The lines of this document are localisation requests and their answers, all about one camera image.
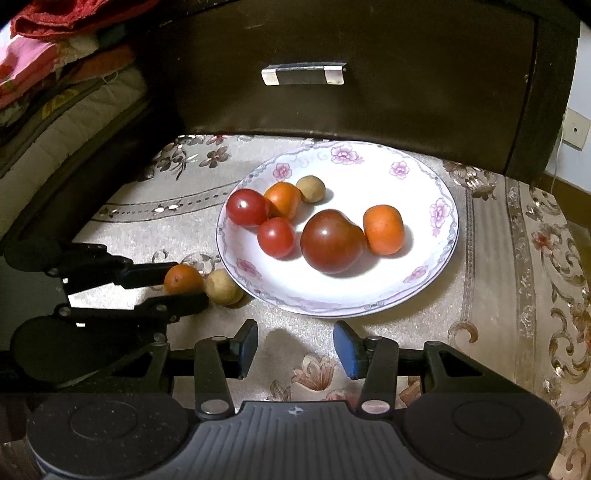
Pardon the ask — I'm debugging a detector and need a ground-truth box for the orange tangerine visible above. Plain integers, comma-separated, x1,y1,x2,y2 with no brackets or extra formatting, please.
264,182,301,220
163,264,204,295
363,205,406,256

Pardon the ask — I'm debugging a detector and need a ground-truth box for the tan round fruit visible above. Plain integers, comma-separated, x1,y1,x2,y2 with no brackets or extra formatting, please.
204,269,243,306

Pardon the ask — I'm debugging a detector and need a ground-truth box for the grey quilted mattress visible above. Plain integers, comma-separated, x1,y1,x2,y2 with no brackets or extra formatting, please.
1,68,145,233

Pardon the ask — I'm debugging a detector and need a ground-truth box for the large dark red tomato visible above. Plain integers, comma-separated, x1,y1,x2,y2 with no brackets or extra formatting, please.
301,209,366,274

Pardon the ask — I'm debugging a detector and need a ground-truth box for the small red tomato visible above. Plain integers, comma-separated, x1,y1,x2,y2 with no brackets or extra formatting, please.
257,217,296,259

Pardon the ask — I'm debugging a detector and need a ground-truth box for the red tomato far left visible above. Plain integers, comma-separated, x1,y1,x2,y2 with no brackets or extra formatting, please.
226,189,270,227

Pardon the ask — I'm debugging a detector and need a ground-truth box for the orange tangerine in plate back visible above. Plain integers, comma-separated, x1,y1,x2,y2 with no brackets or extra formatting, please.
264,182,301,220

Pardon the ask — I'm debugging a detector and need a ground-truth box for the small tan fruit in plate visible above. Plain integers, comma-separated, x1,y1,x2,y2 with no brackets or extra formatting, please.
295,175,327,204

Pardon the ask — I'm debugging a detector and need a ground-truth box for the pink fabric pile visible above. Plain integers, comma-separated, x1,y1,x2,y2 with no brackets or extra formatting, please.
1,35,134,108

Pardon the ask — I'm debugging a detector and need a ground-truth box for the red knitted cloth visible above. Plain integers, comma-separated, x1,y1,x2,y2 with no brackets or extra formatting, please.
10,0,158,41

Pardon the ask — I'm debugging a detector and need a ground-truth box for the dark wooden nightstand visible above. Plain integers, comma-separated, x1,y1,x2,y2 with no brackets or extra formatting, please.
134,1,580,182

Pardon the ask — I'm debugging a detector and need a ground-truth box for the clear acrylic drawer handle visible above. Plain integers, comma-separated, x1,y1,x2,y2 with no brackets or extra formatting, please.
260,62,346,86

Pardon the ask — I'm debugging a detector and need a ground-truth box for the white wall socket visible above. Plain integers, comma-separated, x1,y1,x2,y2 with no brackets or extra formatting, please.
563,108,591,151

